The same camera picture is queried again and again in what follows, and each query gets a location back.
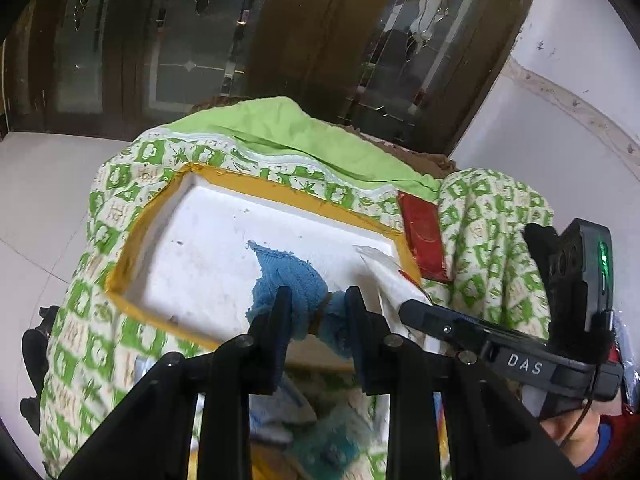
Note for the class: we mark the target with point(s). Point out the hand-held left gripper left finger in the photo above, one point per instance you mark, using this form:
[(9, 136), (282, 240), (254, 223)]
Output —
[(276, 345)]

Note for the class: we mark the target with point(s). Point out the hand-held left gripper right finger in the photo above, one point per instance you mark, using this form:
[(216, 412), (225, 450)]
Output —
[(358, 345)]

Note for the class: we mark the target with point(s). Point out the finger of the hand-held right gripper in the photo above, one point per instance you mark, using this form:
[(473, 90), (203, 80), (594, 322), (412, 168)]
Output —
[(440, 322)]

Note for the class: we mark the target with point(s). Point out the blue towel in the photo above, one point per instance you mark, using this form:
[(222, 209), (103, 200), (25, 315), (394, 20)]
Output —
[(282, 272)]

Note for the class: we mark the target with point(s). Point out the white foam box yellow tape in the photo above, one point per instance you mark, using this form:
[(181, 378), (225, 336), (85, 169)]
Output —
[(200, 240)]

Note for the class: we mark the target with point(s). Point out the person's right forearm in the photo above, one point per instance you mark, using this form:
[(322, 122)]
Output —
[(617, 440)]

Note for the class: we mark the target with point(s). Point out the person's right hand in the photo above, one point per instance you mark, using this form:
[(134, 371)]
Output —
[(567, 435)]

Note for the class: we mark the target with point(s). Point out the blue white packet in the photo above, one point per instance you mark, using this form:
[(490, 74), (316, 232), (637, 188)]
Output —
[(277, 412)]

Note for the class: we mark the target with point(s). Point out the red packet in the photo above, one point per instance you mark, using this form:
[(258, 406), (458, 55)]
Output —
[(422, 235)]

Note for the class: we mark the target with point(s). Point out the white plastic wrapper red print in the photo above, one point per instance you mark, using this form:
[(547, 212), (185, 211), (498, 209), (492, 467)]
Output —
[(372, 256)]

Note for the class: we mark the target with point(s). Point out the teal printed packet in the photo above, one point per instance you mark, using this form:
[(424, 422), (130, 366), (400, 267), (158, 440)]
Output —
[(335, 440)]

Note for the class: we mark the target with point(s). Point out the green printed quilt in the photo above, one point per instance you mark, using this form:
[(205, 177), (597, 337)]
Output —
[(480, 200)]

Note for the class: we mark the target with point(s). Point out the black object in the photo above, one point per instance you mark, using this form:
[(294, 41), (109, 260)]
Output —
[(35, 355)]

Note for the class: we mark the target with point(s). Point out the glass display cabinet, yellow frame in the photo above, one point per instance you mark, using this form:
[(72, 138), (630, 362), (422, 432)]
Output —
[(300, 35)]

